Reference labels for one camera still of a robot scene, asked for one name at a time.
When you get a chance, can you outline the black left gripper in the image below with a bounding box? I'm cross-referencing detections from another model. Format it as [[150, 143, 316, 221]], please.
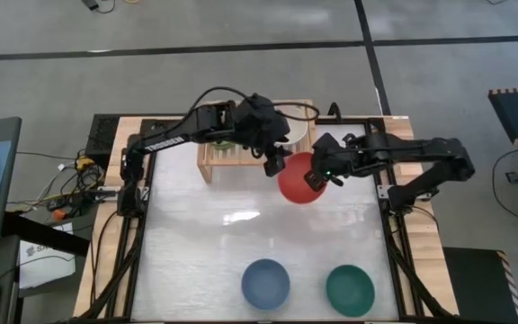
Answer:
[[234, 93, 294, 178]]

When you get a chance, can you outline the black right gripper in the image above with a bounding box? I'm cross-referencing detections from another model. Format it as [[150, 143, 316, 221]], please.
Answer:
[[304, 131, 355, 193]]

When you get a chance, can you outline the red bowl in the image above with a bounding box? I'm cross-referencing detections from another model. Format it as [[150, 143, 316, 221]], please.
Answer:
[[277, 151, 328, 205]]

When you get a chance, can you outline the white plate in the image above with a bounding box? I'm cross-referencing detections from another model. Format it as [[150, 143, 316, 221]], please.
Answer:
[[281, 104, 310, 146]]

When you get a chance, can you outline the light green bowl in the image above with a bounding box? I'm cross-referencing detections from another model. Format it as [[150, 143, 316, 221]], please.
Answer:
[[209, 139, 238, 152]]

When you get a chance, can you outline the wooden dish rack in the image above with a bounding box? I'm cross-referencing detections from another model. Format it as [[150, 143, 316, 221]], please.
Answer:
[[196, 99, 319, 185]]

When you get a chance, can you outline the dark green bowl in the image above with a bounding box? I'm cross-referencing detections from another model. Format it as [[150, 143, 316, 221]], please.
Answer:
[[325, 264, 376, 318]]

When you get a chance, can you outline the blue bowl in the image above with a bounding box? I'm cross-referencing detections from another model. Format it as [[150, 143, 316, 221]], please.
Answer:
[[240, 258, 291, 311]]

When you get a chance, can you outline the black perforated box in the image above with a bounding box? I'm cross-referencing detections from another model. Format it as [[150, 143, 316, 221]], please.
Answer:
[[85, 113, 121, 157]]

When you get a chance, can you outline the black mat with hazard stripes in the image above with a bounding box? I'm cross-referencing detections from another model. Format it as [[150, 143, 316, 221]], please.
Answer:
[[442, 247, 518, 324]]

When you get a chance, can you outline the black power adapter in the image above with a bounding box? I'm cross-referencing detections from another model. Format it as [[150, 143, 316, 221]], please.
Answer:
[[81, 0, 117, 14]]

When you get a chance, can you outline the white paper sheet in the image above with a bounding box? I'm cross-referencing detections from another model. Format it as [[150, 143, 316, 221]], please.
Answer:
[[17, 222, 76, 290]]

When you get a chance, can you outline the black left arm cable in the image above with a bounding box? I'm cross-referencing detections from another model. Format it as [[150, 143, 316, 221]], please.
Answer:
[[182, 85, 321, 123]]

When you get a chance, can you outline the black aluminium table frame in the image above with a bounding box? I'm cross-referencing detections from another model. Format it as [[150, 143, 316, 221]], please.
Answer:
[[76, 112, 461, 324]]

